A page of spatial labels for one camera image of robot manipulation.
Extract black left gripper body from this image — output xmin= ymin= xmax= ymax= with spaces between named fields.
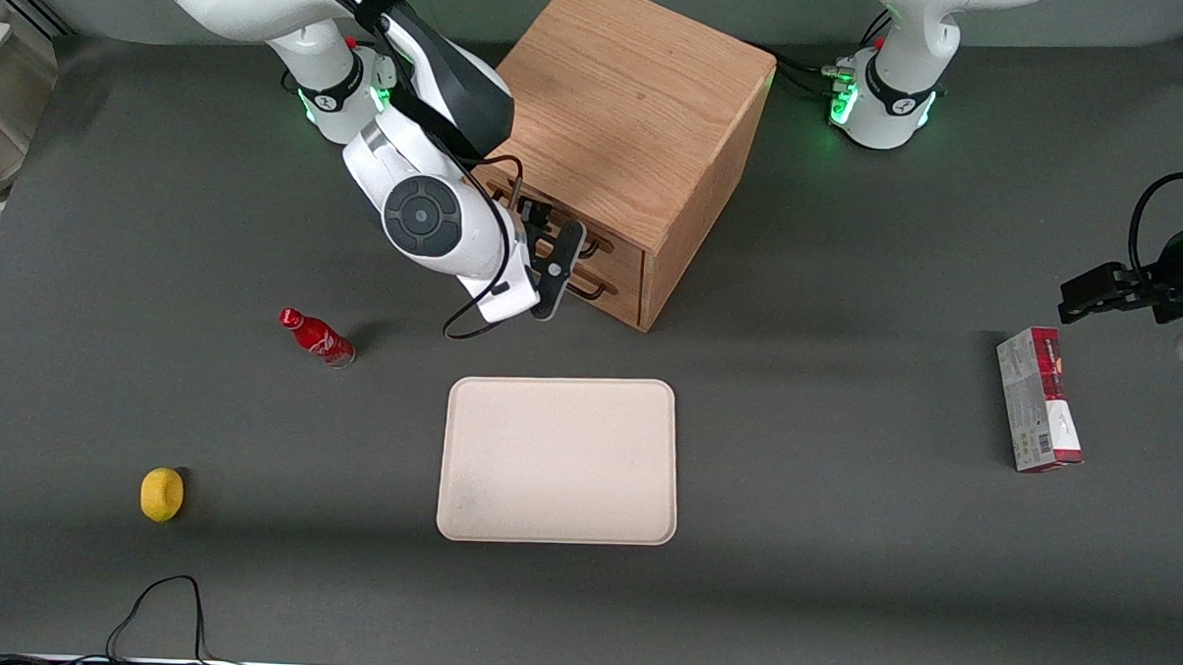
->
xmin=1121 ymin=215 xmax=1183 ymax=327

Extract black metal drawer handle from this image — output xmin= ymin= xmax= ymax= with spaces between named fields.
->
xmin=489 ymin=179 xmax=608 ymax=261
xmin=565 ymin=272 xmax=621 ymax=303

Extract wooden drawer cabinet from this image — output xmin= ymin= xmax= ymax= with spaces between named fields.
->
xmin=469 ymin=0 xmax=779 ymax=336

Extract grey and red carton box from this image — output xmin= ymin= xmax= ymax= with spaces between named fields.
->
xmin=992 ymin=325 xmax=1089 ymax=476

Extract cream rectangular tray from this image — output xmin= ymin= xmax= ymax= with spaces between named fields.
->
xmin=436 ymin=372 xmax=682 ymax=549

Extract red soda bottle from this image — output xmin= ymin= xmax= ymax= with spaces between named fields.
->
xmin=276 ymin=307 xmax=358 ymax=370

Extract yellow lemon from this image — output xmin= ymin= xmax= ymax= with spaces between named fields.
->
xmin=139 ymin=466 xmax=186 ymax=524

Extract beige plastic container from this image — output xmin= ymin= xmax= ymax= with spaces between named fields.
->
xmin=0 ymin=0 xmax=63 ymax=248

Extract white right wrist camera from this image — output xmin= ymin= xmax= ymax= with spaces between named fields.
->
xmin=454 ymin=267 xmax=543 ymax=326

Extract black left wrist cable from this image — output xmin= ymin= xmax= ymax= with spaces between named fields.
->
xmin=1128 ymin=170 xmax=1183 ymax=280

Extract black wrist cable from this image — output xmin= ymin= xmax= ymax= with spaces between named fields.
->
xmin=442 ymin=151 xmax=526 ymax=343
xmin=1128 ymin=170 xmax=1183 ymax=280

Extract wooden drawer with handle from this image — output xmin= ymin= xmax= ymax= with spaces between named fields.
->
xmin=561 ymin=253 xmax=645 ymax=329
xmin=473 ymin=166 xmax=648 ymax=287

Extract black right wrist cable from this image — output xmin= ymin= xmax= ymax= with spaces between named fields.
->
xmin=442 ymin=151 xmax=526 ymax=343

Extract black left base cables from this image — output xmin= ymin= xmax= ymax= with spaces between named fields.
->
xmin=769 ymin=4 xmax=894 ymax=99

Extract black cable loop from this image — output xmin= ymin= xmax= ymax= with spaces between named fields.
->
xmin=105 ymin=573 xmax=215 ymax=665

